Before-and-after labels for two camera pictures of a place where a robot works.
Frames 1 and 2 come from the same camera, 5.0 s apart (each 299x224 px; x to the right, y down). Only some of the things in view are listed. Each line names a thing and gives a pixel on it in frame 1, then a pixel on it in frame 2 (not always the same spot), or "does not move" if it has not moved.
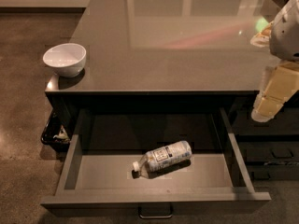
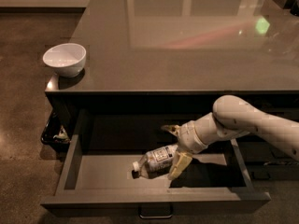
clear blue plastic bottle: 163,161 does not move
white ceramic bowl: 67,59 does not move
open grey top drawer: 108,142 does not move
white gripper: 286,36 → 189,138
